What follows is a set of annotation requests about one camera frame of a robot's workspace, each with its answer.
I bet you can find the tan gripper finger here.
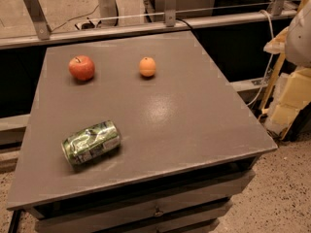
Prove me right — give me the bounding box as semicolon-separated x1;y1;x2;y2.
263;27;289;54

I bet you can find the crushed green soda can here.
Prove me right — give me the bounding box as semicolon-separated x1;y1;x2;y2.
61;120;121;165

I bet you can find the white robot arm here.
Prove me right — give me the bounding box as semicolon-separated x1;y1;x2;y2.
263;0;311;68

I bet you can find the grey cabinet with drawers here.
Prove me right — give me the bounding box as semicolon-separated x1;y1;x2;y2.
7;31;275;233

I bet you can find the orange fruit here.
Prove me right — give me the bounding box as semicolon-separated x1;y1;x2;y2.
139;57;156;78

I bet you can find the red apple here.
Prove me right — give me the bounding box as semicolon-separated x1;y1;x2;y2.
68;55;95;81

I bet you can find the white cable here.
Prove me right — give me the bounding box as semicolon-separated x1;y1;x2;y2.
246;9;276;108

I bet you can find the black cable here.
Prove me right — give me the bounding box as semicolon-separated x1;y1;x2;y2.
175;17;195;34

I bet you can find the middle metal rail bracket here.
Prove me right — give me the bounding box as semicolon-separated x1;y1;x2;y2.
164;0;176;27

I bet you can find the left metal rail bracket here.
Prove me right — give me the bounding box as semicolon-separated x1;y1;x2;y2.
23;0;51;40

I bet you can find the grey metal rail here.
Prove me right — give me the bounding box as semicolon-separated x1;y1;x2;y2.
0;9;298;50

